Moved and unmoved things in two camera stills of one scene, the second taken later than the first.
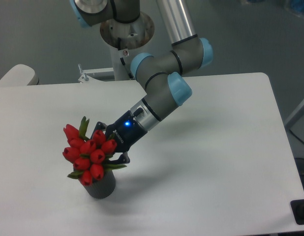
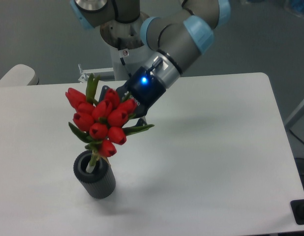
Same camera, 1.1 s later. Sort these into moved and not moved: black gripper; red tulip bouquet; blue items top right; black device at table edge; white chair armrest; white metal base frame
Moved: red tulip bouquet; black gripper
Not moved: white metal base frame; white chair armrest; black device at table edge; blue items top right
